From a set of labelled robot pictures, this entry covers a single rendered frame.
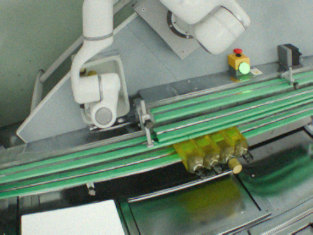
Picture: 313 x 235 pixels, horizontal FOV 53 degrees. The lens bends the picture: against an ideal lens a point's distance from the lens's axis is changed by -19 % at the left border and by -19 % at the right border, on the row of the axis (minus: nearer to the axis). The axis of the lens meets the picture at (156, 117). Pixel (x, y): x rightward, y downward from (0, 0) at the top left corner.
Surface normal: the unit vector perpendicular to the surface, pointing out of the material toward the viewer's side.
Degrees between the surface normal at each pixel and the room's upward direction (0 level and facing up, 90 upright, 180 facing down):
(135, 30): 0
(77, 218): 90
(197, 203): 90
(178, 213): 90
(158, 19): 5
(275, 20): 0
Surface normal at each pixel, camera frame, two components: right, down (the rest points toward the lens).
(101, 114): 0.22, 0.20
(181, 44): 0.18, 0.42
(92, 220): -0.14, -0.87
